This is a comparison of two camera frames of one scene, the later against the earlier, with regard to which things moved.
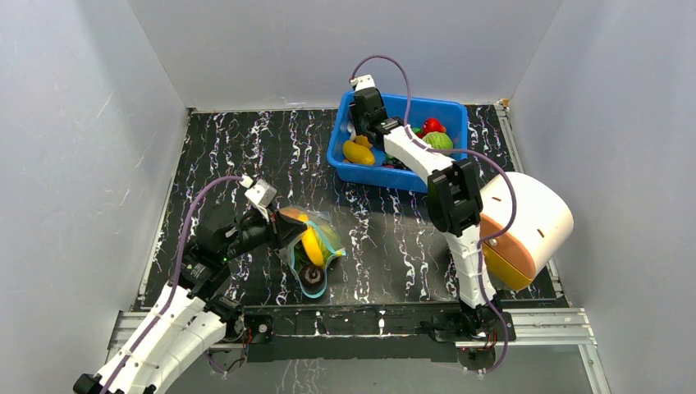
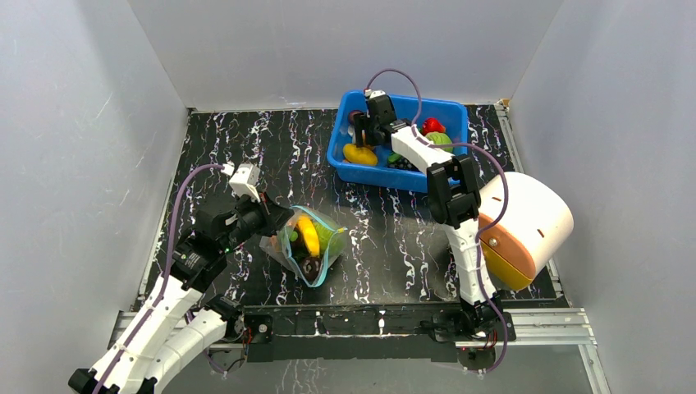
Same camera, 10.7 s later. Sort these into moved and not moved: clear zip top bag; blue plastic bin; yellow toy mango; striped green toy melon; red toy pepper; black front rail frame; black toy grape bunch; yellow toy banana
Moved: yellow toy banana; clear zip top bag
Not moved: blue plastic bin; black front rail frame; black toy grape bunch; red toy pepper; striped green toy melon; yellow toy mango
